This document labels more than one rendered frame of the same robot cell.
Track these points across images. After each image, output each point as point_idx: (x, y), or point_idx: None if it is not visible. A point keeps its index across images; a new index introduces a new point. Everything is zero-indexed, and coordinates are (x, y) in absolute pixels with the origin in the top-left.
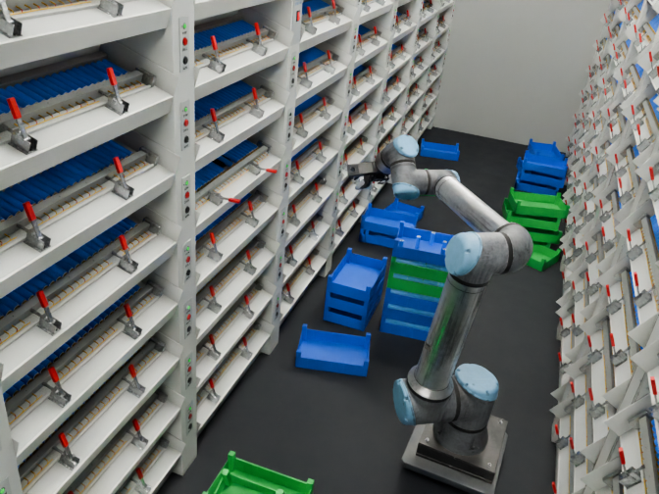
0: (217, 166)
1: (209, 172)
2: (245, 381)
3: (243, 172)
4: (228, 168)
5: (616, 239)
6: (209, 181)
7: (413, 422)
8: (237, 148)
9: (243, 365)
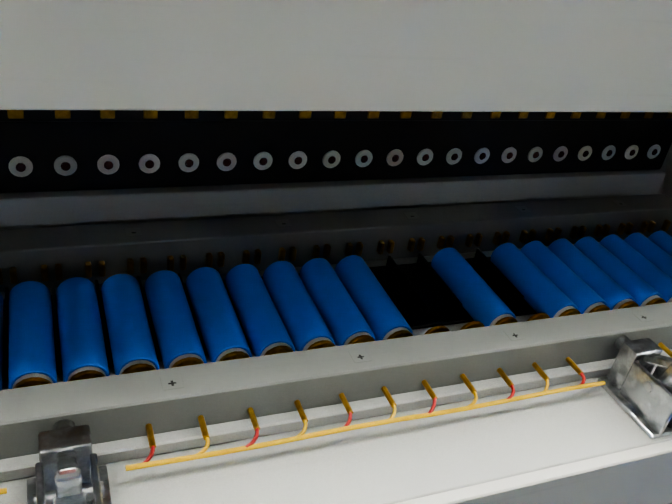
0: (372, 297)
1: (271, 310)
2: None
3: (547, 382)
4: (437, 326)
5: None
6: (186, 362)
7: None
8: (611, 258)
9: None
